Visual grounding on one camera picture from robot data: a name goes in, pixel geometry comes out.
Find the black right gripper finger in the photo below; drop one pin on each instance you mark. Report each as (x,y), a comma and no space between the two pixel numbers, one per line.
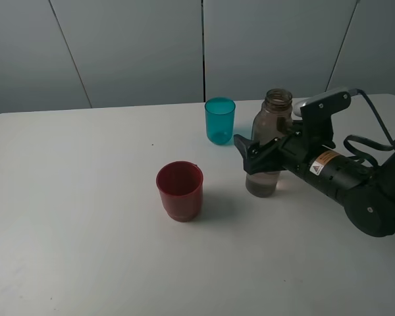
(258,158)

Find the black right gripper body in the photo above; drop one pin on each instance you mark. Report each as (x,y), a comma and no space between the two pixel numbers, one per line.
(319,165)

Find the brown translucent water bottle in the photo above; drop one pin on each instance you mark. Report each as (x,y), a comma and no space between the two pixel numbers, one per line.
(273,120)

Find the teal translucent plastic cup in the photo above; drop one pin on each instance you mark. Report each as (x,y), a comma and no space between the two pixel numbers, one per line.
(219,119)

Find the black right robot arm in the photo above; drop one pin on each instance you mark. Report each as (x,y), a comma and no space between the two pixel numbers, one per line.
(364,184)

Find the red plastic cup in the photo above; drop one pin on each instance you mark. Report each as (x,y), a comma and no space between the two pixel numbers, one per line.
(180,186)

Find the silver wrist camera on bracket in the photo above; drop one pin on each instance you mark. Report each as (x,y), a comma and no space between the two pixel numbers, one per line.
(316,115)

